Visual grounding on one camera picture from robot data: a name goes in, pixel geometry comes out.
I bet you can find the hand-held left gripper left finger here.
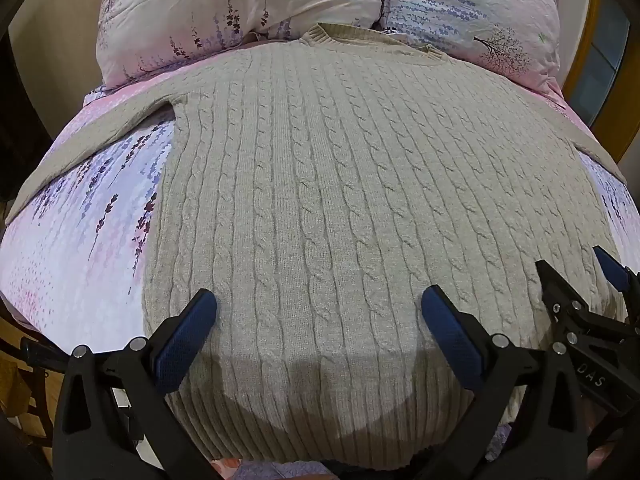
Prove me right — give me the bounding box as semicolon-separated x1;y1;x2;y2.
55;287;236;480

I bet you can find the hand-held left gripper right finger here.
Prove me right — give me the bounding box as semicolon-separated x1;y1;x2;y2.
420;285;589;480

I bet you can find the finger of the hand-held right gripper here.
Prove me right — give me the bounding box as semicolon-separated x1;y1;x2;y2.
535;259;640;348
592;246;640;306

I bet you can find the beige cable-knit sweater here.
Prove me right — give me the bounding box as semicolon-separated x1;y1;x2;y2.
5;22;630;468

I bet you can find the dark wooden chair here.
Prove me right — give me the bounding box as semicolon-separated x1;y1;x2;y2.
0;305;57;463

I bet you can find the pink floral bed sheet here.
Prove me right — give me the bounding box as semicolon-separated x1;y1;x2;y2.
0;77;640;480

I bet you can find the yellow wooden cabinet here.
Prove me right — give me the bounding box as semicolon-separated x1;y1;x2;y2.
560;0;640;171

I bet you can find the white blue floral pillow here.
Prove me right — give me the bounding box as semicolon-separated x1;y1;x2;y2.
380;0;569;97

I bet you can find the pink floral pillow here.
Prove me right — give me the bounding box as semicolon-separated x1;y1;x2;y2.
95;0;388;90

